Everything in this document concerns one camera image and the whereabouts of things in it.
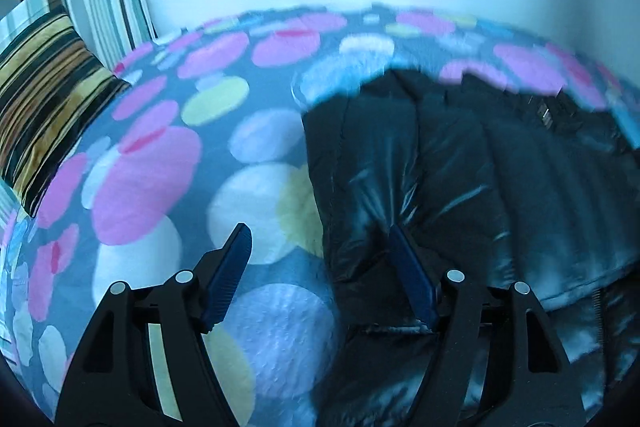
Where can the black puffer jacket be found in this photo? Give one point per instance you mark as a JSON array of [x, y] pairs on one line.
[[504, 186]]

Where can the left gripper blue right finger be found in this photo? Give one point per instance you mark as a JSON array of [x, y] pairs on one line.
[[528, 379]]

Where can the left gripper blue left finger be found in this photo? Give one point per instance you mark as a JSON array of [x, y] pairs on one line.
[[110, 379]]

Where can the striped gold black pillow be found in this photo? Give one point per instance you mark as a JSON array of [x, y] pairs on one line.
[[52, 88]]

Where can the striped headboard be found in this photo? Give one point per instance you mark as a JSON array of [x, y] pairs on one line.
[[110, 28]]

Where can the colourful dotted bed sheet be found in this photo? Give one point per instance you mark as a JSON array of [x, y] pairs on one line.
[[210, 134]]

